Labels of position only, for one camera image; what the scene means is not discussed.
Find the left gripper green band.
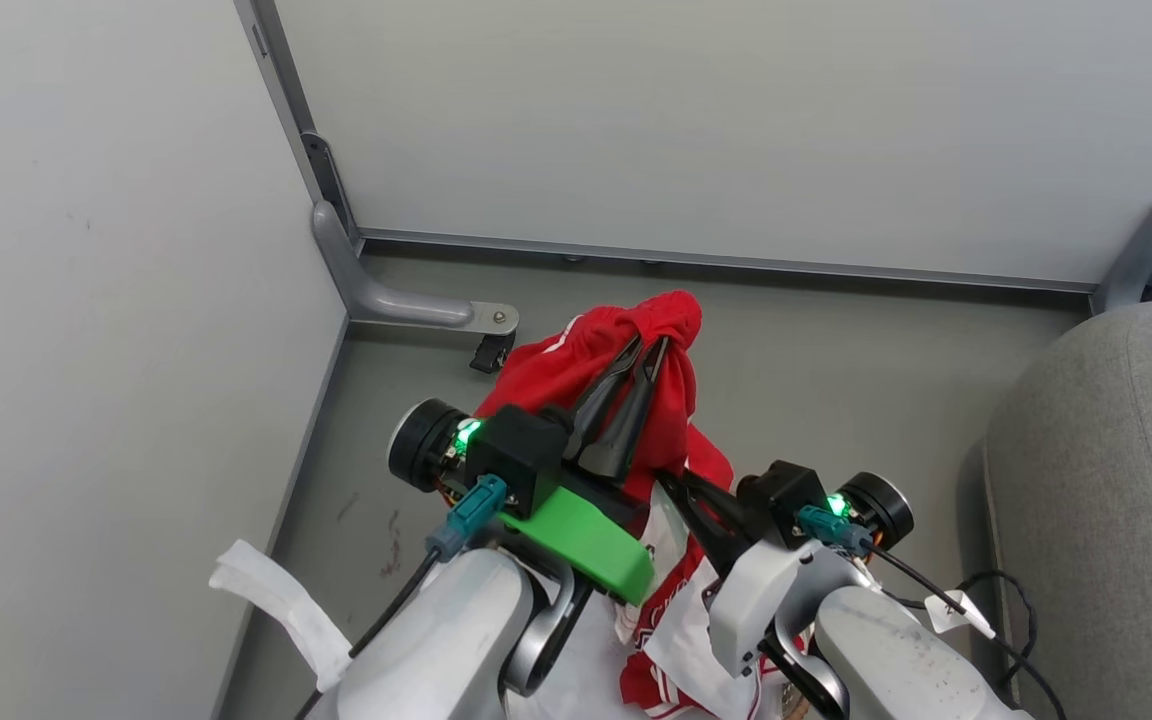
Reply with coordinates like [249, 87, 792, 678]
[388, 335, 671, 606]

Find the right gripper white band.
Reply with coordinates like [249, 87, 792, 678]
[656, 460, 915, 678]

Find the red and white garment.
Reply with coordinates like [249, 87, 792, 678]
[474, 290, 787, 720]

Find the white basket liner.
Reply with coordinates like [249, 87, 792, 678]
[209, 540, 642, 720]

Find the black caster wheel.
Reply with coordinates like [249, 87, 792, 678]
[469, 332, 518, 375]

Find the grey partition foot with bolt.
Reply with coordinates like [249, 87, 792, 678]
[311, 200, 522, 336]

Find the grey fabric sofa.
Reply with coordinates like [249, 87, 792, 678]
[979, 298, 1152, 720]

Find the grey partition bottom rail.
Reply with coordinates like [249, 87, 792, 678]
[358, 227, 1099, 295]

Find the white cable tag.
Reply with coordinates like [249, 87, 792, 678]
[924, 589, 997, 641]

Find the grey partition corner post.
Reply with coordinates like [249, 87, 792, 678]
[234, 0, 365, 251]

